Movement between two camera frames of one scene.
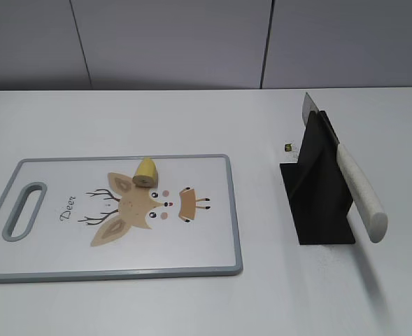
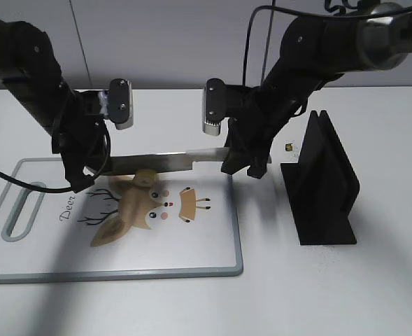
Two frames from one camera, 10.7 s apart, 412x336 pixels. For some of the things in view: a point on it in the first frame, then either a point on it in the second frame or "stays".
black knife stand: x=316 y=190 stays
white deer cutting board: x=94 y=221 stays
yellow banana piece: x=147 y=175 stays
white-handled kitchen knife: x=364 y=203 -> x=178 y=162
